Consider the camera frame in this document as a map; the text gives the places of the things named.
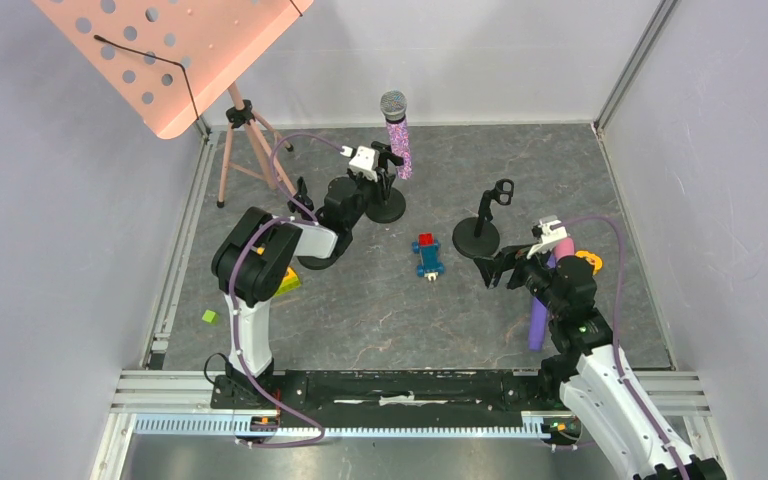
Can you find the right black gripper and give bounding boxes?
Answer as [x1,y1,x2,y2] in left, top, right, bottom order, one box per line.
[472,238,565,317]

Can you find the black microphone stand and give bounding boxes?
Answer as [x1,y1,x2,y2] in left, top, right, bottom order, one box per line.
[452,179,514,258]
[288,176,338,271]
[366,141,406,224]

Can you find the purple toy microphone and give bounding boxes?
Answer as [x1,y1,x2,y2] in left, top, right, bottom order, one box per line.
[527,254,558,353]

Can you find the glitter microphone silver head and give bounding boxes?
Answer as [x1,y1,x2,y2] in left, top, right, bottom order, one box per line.
[379,90,413,180]

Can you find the pink toy microphone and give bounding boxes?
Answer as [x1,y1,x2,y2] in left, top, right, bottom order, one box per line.
[553,237,576,261]

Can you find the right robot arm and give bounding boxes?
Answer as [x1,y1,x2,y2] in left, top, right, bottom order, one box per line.
[473,245,726,479]

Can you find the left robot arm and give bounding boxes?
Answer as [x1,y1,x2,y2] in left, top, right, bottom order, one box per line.
[211,173,405,408]

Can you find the pink music stand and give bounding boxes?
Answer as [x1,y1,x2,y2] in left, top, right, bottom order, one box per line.
[31,0,316,225]

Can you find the red blue toy car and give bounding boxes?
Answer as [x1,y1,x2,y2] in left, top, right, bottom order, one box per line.
[411,232,445,282]

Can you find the stacked orange blue green blocks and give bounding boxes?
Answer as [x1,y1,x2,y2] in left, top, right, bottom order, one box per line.
[575,250,604,275]

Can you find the yellow triangle toy block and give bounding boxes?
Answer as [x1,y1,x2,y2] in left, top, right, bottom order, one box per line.
[250,246,301,301]

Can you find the small green cube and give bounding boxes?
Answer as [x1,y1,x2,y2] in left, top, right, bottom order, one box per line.
[202,310,219,324]

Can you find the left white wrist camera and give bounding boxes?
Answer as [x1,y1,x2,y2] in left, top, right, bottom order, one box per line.
[340,145,379,183]

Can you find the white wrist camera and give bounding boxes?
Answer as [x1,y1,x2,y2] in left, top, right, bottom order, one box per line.
[526,216,569,259]
[340,145,379,183]

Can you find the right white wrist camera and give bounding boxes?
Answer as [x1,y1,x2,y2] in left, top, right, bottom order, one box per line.
[526,216,569,259]

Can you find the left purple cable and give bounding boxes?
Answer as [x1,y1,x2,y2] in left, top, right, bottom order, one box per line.
[226,133,349,450]

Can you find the purple cable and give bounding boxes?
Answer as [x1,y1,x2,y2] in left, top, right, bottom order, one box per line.
[226,133,349,450]
[552,214,690,480]

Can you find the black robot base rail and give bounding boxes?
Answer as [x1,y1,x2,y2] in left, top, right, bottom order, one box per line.
[204,360,574,433]

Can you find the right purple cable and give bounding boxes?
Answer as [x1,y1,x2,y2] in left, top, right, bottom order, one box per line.
[552,214,690,480]

